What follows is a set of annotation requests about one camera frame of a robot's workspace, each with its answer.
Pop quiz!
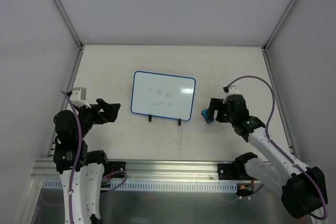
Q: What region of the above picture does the blue whiteboard eraser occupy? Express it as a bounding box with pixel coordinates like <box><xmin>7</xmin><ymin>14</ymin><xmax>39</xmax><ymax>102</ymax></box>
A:
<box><xmin>201</xmin><ymin>109</ymin><xmax>214</xmax><ymax>124</ymax></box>

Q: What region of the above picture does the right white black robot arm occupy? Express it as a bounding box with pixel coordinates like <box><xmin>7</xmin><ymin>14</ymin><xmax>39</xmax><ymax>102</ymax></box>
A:
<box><xmin>202</xmin><ymin>94</ymin><xmax>328</xmax><ymax>220</ymax></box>

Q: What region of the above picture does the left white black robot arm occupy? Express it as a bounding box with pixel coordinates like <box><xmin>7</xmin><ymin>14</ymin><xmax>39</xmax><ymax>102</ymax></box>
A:
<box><xmin>53</xmin><ymin>99</ymin><xmax>121</xmax><ymax>223</ymax></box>

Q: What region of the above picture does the blue-framed whiteboard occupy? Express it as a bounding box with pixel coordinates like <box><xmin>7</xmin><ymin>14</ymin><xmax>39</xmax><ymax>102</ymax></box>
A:
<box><xmin>130</xmin><ymin>71</ymin><xmax>196</xmax><ymax>121</ymax></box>

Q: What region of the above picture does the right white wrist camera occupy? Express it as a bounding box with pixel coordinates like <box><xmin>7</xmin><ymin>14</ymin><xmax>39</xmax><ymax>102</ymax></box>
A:
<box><xmin>223</xmin><ymin>86</ymin><xmax>240</xmax><ymax>103</ymax></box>

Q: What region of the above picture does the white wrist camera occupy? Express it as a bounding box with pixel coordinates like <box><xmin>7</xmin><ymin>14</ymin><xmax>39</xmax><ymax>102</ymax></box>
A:
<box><xmin>67</xmin><ymin>87</ymin><xmax>91</xmax><ymax>108</ymax></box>
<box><xmin>223</xmin><ymin>86</ymin><xmax>240</xmax><ymax>103</ymax></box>

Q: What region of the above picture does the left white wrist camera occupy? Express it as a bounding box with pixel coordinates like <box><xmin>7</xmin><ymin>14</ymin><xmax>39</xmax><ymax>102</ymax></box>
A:
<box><xmin>67</xmin><ymin>87</ymin><xmax>91</xmax><ymax>108</ymax></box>

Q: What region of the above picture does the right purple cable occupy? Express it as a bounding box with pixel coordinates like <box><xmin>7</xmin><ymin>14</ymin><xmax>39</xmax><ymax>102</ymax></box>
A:
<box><xmin>227</xmin><ymin>76</ymin><xmax>329</xmax><ymax>221</ymax></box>

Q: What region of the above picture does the purple cable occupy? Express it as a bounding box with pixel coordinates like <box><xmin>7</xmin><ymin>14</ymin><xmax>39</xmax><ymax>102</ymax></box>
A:
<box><xmin>60</xmin><ymin>90</ymin><xmax>128</xmax><ymax>224</ymax></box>
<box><xmin>227</xmin><ymin>76</ymin><xmax>329</xmax><ymax>221</ymax></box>

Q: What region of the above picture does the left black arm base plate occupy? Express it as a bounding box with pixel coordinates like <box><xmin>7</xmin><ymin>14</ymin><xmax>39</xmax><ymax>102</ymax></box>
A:
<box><xmin>104</xmin><ymin>161</ymin><xmax>126</xmax><ymax>180</ymax></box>

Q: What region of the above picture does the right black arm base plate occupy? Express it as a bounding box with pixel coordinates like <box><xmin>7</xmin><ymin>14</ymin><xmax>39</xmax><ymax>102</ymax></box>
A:
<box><xmin>217</xmin><ymin>163</ymin><xmax>239</xmax><ymax>180</ymax></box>

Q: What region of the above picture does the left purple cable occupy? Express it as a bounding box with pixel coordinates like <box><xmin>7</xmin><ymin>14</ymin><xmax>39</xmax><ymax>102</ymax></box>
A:
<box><xmin>60</xmin><ymin>90</ymin><xmax>128</xmax><ymax>224</ymax></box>

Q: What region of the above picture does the aluminium mounting rail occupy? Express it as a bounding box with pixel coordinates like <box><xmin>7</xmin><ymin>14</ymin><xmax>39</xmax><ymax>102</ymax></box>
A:
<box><xmin>30</xmin><ymin>157</ymin><xmax>266</xmax><ymax>182</ymax></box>

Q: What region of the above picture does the white slotted cable duct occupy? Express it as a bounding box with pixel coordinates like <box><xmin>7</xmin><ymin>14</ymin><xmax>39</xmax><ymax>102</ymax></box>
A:
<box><xmin>41</xmin><ymin>180</ymin><xmax>238</xmax><ymax>192</ymax></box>

